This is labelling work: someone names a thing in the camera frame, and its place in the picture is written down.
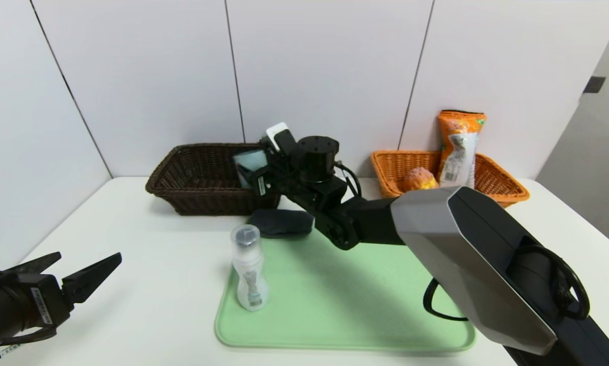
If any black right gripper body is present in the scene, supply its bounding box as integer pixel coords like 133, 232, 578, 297
248, 166, 288, 197

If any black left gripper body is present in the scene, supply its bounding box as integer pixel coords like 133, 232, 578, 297
0, 271, 71, 342

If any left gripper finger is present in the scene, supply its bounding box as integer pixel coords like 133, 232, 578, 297
7, 251, 61, 275
61, 252, 122, 311

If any teal plastic cup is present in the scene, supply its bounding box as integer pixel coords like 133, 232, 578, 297
233, 150, 269, 189

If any dark grey cloth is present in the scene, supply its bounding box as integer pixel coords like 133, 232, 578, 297
247, 208, 315, 239

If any clear plastic bottle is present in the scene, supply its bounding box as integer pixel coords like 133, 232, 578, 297
231, 224, 270, 312

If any cream puff bread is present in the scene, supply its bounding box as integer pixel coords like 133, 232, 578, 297
402, 167, 439, 193

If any orange snack bag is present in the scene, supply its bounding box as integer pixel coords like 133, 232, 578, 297
437, 110, 487, 189

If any dark brown wicker basket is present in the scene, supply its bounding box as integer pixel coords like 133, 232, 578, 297
145, 144, 290, 217

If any orange wicker basket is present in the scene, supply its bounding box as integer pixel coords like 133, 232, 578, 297
370, 150, 530, 209

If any light green plastic tray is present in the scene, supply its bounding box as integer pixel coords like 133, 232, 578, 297
214, 224, 476, 352

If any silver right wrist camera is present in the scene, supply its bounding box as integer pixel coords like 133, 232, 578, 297
265, 122, 299, 156

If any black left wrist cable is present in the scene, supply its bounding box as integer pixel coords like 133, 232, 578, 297
0, 325, 58, 362

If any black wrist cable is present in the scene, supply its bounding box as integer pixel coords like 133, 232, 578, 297
0, 325, 58, 362
335, 162, 362, 200

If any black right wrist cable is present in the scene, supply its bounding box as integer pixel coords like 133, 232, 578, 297
335, 162, 362, 200

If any black right arm cable loop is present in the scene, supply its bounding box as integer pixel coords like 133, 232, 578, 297
423, 244, 591, 322

